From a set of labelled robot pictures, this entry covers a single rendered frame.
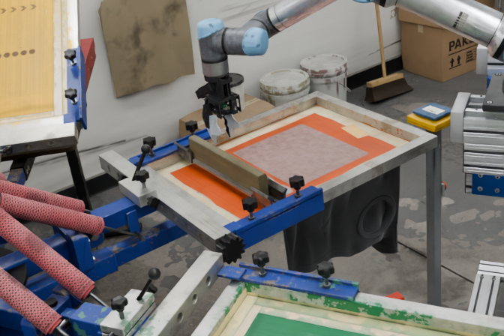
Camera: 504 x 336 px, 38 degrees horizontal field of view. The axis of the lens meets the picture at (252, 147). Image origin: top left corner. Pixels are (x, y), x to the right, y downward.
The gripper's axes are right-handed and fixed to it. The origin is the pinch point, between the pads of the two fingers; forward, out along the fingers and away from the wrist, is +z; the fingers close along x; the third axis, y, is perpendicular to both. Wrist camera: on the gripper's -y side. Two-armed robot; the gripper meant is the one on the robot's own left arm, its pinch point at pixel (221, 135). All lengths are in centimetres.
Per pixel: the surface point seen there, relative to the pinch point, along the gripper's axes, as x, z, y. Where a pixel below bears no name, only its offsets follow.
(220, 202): -7.7, 16.8, 7.0
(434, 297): 76, 93, 15
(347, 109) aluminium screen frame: 57, 14, -8
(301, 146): 31.3, 16.7, -3.0
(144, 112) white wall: 67, 75, -199
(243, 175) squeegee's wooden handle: -1.3, 8.9, 11.4
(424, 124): 71, 18, 14
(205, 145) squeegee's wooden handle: -0.7, 6.4, -9.1
